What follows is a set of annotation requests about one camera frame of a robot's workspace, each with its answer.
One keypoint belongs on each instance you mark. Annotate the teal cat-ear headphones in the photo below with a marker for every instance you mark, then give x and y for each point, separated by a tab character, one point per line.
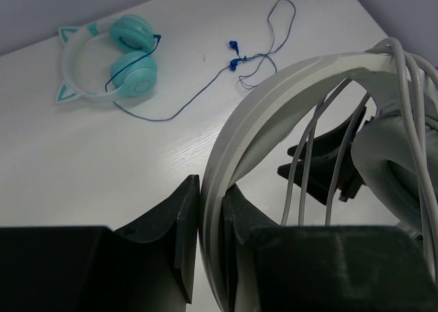
132	75

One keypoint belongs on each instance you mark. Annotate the white grey over-ear headphones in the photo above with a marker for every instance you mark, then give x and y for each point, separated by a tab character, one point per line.
339	268

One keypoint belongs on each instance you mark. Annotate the blue wired earbuds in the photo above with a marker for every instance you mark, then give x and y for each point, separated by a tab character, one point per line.
274	46

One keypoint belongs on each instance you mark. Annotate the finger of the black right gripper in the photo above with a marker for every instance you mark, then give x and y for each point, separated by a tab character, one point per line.
332	140
320	175

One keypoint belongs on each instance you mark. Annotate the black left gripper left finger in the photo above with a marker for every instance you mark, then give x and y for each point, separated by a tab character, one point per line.
161	250

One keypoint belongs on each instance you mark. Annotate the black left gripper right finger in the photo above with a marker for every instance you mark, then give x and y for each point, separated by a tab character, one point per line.
252	259

